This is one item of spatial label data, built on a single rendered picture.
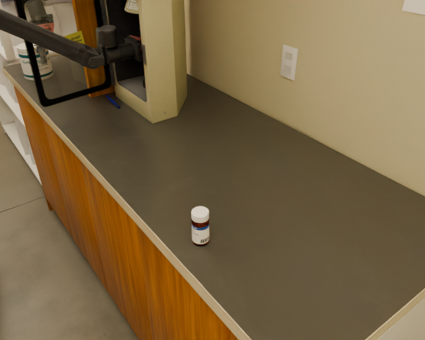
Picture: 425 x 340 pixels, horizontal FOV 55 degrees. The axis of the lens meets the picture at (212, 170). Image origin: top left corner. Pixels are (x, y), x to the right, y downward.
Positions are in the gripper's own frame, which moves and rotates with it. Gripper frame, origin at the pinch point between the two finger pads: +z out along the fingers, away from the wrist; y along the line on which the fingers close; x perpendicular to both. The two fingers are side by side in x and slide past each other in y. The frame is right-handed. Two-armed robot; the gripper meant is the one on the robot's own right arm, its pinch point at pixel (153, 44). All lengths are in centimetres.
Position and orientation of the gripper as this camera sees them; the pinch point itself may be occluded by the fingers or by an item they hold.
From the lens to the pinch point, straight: 164.6
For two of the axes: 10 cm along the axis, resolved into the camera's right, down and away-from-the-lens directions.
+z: 8.1, -3.6, 4.7
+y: -5.9, -4.4, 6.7
